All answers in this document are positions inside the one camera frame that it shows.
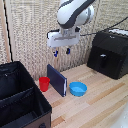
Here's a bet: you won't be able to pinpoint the woven rattan folding screen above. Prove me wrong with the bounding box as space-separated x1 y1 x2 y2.
0 0 128 81

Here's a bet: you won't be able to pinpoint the dark blue flat book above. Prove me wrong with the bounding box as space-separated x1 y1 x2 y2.
46 63 68 98

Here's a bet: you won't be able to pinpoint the blue plastic bowl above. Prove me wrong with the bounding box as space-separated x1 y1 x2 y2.
69 81 88 98

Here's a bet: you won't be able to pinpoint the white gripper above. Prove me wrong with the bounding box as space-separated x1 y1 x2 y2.
46 28 81 58

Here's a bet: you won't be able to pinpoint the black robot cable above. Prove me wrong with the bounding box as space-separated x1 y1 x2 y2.
79 16 128 37

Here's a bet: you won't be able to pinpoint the white fryer control panel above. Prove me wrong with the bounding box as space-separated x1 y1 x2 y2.
109 28 128 37

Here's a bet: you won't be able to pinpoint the black fryer handle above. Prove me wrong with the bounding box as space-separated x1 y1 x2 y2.
99 53 109 70

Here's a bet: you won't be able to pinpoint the red plastic cup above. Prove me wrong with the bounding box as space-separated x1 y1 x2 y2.
38 76 51 93

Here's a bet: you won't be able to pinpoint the black case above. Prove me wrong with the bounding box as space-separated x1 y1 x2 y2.
86 29 128 80

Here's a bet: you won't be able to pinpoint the black divided storage box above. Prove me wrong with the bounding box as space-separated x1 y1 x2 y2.
0 60 53 128

